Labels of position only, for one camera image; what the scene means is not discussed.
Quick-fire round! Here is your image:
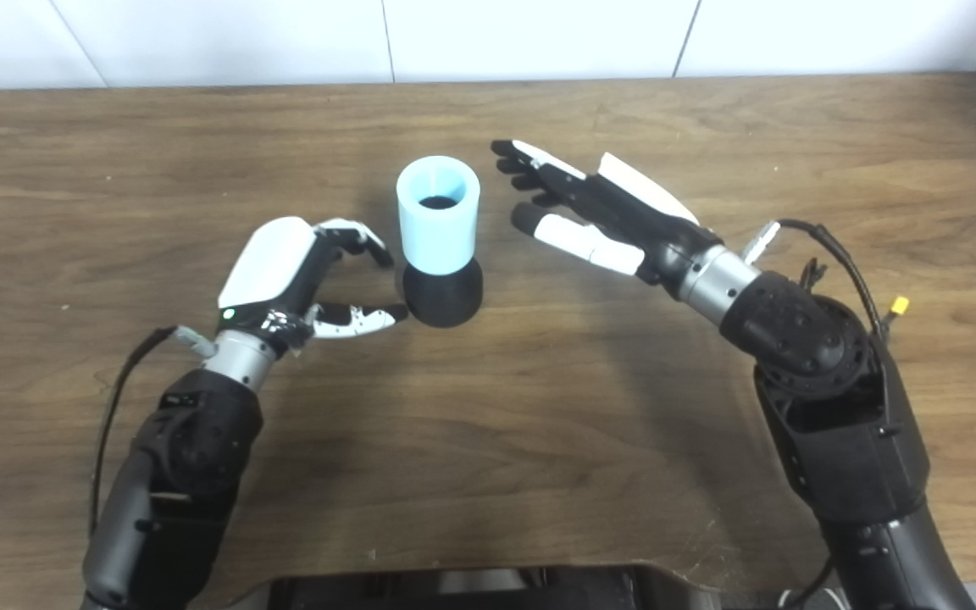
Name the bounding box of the silver metal ring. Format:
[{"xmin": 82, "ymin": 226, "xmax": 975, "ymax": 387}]
[{"xmin": 776, "ymin": 586, "xmax": 849, "ymax": 610}]

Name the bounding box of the white and black left hand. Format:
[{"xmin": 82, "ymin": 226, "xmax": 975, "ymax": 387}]
[{"xmin": 215, "ymin": 216, "xmax": 411, "ymax": 358}]

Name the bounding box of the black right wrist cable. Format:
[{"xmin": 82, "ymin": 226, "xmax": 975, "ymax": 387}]
[{"xmin": 742, "ymin": 219, "xmax": 889, "ymax": 340}]

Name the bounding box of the white and black right hand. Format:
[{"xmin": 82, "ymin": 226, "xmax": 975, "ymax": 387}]
[{"xmin": 491, "ymin": 139, "xmax": 724, "ymax": 299}]

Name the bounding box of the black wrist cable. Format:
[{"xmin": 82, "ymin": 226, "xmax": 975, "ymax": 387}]
[
  {"xmin": 88, "ymin": 326, "xmax": 218, "ymax": 539},
  {"xmin": 742, "ymin": 219, "xmax": 889, "ymax": 340}
]

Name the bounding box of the black flared nozzle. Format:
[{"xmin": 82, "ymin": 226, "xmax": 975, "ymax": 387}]
[{"xmin": 402, "ymin": 258, "xmax": 485, "ymax": 329}]

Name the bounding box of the black robot torso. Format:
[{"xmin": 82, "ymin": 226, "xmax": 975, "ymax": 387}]
[{"xmin": 268, "ymin": 563, "xmax": 722, "ymax": 610}]

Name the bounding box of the light-blue hose piece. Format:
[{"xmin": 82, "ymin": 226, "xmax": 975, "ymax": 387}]
[{"xmin": 396, "ymin": 155, "xmax": 481, "ymax": 276}]

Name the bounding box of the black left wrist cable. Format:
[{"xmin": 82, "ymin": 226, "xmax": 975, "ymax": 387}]
[{"xmin": 88, "ymin": 326, "xmax": 218, "ymax": 539}]

